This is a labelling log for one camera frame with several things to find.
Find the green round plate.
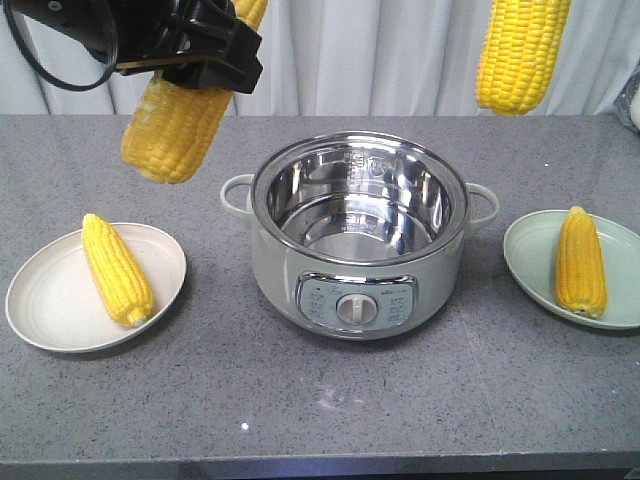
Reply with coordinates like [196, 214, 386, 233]
[503, 210, 639, 331]

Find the white blender appliance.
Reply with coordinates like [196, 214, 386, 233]
[615, 73, 639, 133]

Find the yellow corn cob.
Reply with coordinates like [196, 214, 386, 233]
[476, 0, 571, 116]
[81, 213, 155, 328]
[555, 206, 608, 318]
[121, 1, 267, 184]

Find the grey stone countertop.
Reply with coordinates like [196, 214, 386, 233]
[1, 115, 639, 479]

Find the beige round plate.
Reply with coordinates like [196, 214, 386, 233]
[5, 222, 187, 353]

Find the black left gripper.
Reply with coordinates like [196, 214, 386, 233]
[9, 1, 263, 94]

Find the green electric cooking pot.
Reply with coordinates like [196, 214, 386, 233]
[222, 131, 500, 340]

